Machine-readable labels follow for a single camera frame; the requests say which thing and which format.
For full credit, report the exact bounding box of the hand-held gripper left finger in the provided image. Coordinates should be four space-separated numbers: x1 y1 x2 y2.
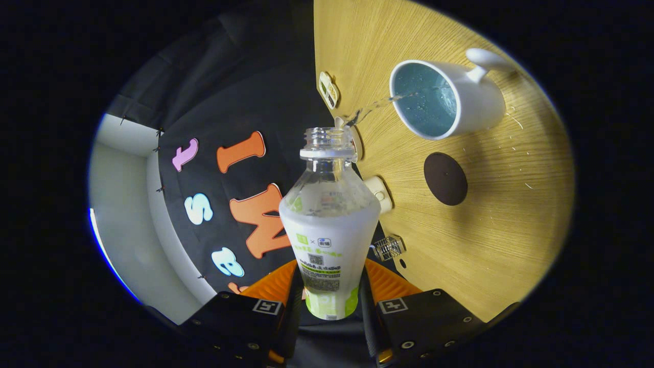
181 259 306 368

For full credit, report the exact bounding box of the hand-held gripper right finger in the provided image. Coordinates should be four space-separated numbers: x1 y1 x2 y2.
360 258 486 367

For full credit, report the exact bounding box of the clear plastic juice bottle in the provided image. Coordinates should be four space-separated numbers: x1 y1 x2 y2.
278 126 382 321

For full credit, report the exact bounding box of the dark round coaster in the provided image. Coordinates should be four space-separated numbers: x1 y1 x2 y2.
423 152 469 206

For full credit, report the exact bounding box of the clear juice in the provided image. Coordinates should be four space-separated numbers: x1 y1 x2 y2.
343 87 450 127

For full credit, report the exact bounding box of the white cup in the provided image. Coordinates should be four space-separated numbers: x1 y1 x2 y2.
389 48 517 141

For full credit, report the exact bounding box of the wooden table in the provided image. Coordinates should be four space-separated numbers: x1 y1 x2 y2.
313 0 575 324

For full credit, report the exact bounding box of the white toaster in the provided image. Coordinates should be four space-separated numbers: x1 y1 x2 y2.
364 176 393 214

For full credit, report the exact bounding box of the white plate with brown food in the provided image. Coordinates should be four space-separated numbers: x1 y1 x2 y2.
335 117 364 163

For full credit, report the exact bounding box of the white divided dish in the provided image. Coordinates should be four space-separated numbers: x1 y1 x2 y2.
318 71 341 110

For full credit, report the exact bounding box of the wire utensil holder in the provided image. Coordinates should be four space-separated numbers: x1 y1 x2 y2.
371 235 407 262

